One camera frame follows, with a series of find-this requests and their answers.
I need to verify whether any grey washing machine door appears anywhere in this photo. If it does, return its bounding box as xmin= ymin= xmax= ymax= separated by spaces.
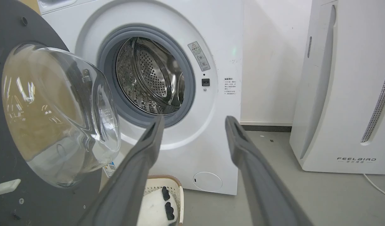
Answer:
xmin=0 ymin=0 xmax=122 ymax=226

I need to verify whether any white power cable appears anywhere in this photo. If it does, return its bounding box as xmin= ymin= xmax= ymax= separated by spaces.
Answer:
xmin=363 ymin=174 xmax=385 ymax=200

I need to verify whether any cream laundry basket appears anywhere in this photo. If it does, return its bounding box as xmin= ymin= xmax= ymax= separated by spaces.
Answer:
xmin=143 ymin=175 xmax=184 ymax=226

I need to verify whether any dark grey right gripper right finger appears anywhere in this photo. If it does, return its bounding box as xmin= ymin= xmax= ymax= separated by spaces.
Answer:
xmin=225 ymin=116 xmax=314 ymax=226

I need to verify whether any white cloth with black spots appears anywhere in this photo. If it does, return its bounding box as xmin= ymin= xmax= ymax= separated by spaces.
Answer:
xmin=136 ymin=186 xmax=179 ymax=226

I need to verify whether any white air purifier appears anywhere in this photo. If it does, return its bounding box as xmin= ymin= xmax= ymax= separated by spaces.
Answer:
xmin=289 ymin=0 xmax=385 ymax=175

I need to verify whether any white front-load washing machine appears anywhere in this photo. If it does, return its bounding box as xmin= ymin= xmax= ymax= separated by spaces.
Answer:
xmin=37 ymin=0 xmax=244 ymax=196

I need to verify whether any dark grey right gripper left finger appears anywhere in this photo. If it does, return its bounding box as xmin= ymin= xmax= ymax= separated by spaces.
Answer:
xmin=77 ymin=116 xmax=165 ymax=226

